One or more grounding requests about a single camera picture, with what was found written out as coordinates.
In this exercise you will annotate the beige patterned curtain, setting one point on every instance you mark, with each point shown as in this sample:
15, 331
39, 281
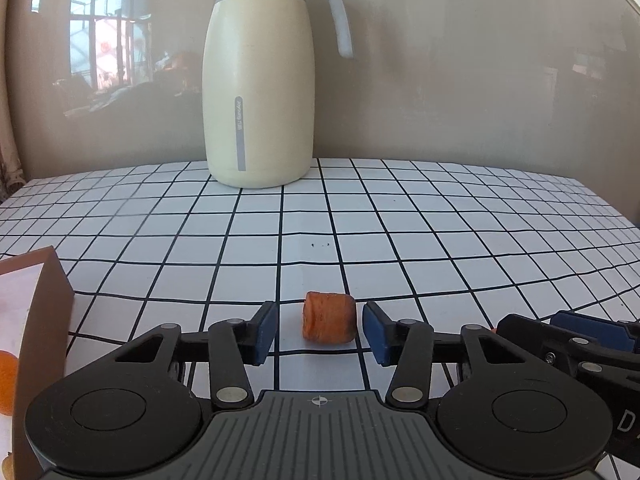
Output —
10, 160

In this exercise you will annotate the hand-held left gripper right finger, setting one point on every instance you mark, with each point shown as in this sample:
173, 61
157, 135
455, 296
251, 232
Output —
375, 332

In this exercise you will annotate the orange mandarin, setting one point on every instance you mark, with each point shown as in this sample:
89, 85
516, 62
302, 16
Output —
7, 380

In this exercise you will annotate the brown longan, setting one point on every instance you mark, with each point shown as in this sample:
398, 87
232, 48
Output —
7, 464

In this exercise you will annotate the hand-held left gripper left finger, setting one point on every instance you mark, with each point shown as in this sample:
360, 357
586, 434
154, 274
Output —
265, 332

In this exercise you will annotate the small carrot chunk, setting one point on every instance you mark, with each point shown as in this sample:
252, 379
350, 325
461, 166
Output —
327, 317

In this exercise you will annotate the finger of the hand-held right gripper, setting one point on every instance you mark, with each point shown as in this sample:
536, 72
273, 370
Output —
595, 330
540, 337

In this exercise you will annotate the cream thermos jug grey lid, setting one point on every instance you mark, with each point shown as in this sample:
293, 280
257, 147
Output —
255, 110

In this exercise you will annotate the white black checkered tablecloth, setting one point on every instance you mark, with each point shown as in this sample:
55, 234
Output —
400, 240

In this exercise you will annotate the brown cardboard box white inside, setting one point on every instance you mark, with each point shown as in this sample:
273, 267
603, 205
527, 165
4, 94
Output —
45, 320

